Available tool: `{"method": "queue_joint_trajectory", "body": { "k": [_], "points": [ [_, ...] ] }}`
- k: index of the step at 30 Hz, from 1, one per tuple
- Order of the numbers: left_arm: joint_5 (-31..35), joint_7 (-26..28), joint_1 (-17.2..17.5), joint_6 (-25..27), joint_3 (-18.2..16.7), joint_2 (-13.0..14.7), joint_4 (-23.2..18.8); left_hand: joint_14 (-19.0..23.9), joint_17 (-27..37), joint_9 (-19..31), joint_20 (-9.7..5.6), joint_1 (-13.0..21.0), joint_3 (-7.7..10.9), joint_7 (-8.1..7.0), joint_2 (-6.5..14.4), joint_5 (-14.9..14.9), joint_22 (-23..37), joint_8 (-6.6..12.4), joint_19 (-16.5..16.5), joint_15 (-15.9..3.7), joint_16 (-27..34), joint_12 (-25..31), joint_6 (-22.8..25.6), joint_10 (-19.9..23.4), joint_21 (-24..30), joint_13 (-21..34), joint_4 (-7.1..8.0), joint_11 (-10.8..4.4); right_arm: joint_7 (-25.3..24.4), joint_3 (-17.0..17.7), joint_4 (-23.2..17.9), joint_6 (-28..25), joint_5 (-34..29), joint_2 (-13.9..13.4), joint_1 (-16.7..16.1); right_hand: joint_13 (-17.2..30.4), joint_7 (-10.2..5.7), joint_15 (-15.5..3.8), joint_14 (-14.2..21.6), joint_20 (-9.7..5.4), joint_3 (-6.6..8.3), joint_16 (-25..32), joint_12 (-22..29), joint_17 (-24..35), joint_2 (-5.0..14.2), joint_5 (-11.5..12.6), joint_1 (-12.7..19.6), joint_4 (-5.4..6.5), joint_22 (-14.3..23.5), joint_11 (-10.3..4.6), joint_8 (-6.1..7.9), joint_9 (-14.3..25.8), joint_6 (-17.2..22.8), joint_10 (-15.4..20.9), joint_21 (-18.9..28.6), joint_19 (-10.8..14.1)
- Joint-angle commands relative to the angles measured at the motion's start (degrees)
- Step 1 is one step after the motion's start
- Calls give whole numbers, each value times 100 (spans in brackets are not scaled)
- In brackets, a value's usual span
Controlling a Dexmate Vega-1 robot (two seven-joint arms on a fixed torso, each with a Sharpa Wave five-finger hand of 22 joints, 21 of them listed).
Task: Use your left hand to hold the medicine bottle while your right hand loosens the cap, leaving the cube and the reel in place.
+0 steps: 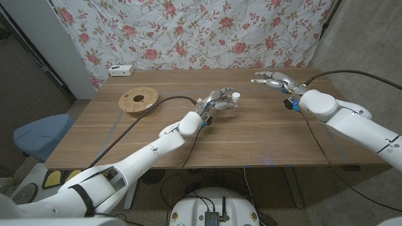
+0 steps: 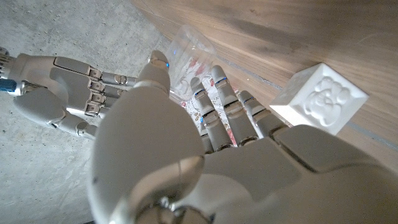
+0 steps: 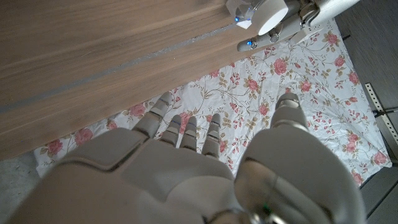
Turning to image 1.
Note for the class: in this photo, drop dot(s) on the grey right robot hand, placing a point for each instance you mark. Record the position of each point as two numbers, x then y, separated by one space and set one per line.
282 81

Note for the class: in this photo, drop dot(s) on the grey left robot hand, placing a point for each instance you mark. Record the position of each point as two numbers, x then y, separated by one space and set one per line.
215 99

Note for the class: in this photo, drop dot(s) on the clear medicine bottle white cap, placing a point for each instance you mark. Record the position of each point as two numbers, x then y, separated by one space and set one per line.
236 95

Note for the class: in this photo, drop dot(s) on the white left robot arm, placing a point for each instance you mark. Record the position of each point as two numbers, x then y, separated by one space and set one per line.
141 160

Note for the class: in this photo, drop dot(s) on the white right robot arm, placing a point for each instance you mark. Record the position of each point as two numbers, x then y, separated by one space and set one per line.
355 128

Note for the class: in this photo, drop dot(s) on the cardboard filament reel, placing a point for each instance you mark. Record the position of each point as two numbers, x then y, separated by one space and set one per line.
135 95

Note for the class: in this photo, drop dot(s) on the floral backdrop cloth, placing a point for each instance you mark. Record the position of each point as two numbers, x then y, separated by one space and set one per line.
194 37

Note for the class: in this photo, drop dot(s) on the black backdrop pole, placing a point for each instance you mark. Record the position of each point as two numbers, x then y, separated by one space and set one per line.
329 14

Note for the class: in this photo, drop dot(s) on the white power strip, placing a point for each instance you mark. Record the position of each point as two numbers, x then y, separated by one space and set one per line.
121 70

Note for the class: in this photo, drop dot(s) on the black round floor base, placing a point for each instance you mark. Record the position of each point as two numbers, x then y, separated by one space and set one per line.
154 176

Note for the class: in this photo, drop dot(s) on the grey table leg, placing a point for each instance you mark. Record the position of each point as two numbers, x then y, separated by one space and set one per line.
293 188

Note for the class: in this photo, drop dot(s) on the white robot torso base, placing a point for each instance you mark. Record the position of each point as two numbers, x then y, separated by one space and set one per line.
194 207

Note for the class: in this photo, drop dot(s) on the grey electronics module with antenna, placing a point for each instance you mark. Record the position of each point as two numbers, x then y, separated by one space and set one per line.
211 218

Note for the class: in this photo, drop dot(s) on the white table leg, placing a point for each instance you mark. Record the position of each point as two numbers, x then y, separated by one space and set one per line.
129 197

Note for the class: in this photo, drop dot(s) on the black power brick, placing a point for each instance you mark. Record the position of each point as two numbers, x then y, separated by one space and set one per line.
267 219

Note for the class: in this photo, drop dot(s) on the blue stool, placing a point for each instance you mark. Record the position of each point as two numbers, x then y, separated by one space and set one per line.
41 135

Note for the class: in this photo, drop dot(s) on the white cabinet panel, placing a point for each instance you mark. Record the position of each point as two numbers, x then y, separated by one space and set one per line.
47 37

